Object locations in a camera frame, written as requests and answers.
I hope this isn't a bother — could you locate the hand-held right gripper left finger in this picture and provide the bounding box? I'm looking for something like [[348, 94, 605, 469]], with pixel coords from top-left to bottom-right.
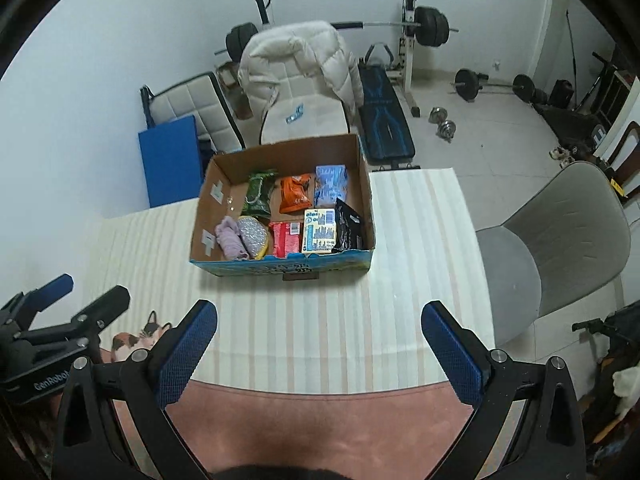
[[54, 300, 218, 480]]

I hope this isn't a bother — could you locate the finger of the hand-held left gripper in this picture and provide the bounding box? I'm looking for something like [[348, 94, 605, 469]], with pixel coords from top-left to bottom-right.
[[0, 274, 75, 333], [17, 285, 132, 356]]

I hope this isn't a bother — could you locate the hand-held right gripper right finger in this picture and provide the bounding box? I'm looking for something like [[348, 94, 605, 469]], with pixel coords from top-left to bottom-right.
[[421, 301, 588, 480]]

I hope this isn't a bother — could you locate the purple soft toy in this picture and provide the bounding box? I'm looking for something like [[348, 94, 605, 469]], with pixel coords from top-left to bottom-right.
[[215, 216, 251, 261]]

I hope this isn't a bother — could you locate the silver scrubber sponge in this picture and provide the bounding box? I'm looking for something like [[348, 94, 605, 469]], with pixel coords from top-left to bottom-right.
[[237, 215, 271, 260]]

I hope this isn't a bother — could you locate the cardboard box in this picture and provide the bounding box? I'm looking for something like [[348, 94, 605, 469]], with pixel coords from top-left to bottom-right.
[[189, 133, 377, 279]]

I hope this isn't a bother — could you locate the red packet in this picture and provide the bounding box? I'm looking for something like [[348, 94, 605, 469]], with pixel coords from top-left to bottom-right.
[[270, 221, 305, 260]]

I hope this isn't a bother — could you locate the black packet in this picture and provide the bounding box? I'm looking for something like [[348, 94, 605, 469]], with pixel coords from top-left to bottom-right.
[[331, 198, 365, 254]]

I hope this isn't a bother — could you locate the green packet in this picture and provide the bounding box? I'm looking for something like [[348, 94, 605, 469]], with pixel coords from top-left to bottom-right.
[[241, 169, 280, 219]]

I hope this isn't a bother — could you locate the white and blue packet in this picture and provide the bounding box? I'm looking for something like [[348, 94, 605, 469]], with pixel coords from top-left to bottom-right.
[[301, 207, 337, 254]]

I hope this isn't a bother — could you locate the orange packet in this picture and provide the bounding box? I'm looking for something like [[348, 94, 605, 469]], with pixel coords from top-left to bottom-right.
[[278, 174, 315, 214]]

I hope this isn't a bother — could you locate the light blue packet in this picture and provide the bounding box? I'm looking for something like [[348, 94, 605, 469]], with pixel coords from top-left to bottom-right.
[[314, 164, 350, 209]]

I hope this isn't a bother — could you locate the grey shell chair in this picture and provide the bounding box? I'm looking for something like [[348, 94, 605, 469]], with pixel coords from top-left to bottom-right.
[[475, 161, 632, 347]]

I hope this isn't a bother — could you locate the black scooter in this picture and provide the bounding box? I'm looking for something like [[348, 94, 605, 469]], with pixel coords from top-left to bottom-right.
[[572, 304, 640, 352]]

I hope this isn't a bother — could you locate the blue foam mat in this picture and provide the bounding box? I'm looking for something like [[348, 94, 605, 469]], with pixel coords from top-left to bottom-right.
[[138, 115, 214, 209]]

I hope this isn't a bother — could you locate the white goose plush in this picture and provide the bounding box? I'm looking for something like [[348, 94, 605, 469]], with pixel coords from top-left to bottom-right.
[[612, 367, 640, 417]]

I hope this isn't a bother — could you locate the white quilted chair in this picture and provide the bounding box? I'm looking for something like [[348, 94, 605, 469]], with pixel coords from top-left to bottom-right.
[[140, 71, 246, 154]]

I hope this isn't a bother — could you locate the black weight bench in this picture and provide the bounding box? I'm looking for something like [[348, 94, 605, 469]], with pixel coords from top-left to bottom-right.
[[356, 44, 417, 169]]

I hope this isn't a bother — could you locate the brown wooden chair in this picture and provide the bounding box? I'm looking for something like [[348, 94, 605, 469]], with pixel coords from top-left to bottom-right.
[[606, 120, 640, 207]]

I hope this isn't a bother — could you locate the dark exercise equipment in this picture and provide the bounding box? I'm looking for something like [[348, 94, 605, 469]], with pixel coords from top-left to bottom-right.
[[531, 50, 632, 157]]

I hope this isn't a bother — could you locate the beige upholstered chair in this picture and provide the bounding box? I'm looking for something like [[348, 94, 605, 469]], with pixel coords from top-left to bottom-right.
[[259, 94, 351, 146]]

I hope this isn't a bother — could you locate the small barbell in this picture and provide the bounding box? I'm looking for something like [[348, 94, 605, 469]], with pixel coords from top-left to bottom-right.
[[452, 68, 536, 105]]

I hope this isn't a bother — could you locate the white barbell rack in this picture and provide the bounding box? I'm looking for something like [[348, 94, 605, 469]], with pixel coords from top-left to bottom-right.
[[396, 0, 422, 119]]

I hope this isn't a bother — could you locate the beige puffer jacket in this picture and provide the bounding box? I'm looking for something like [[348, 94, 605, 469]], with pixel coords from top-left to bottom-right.
[[237, 20, 365, 122]]

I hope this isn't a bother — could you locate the barbell with black plates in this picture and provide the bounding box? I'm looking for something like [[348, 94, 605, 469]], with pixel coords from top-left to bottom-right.
[[215, 6, 460, 64]]

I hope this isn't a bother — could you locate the rack post with red knob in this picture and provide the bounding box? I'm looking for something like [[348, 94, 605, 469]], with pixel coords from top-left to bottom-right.
[[252, 0, 275, 27]]

